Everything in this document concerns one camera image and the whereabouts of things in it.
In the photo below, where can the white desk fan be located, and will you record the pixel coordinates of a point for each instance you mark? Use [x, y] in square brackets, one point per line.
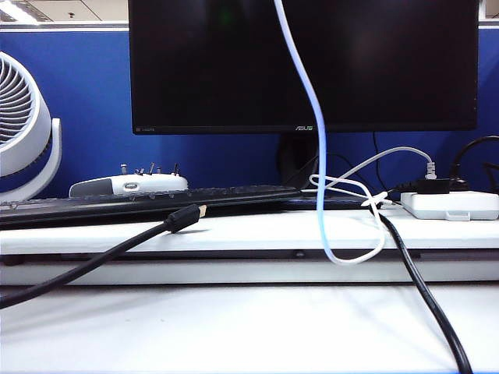
[21, 128]

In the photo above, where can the black monitor stand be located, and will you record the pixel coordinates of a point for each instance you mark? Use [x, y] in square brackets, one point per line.
[296, 156]

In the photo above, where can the black flat power plug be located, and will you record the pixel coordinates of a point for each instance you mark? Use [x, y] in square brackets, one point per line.
[432, 186]

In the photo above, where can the white grey RC controller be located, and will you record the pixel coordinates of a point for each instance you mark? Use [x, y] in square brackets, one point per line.
[156, 183]

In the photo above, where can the white power strip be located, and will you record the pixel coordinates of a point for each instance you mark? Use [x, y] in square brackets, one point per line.
[448, 204]

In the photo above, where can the blue office partition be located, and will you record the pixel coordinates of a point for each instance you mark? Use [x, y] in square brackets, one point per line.
[78, 97]

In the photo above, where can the black computer keyboard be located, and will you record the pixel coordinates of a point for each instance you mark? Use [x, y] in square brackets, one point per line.
[117, 202]

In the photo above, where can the black ASUS monitor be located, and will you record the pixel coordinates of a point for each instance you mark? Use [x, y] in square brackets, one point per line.
[390, 66]

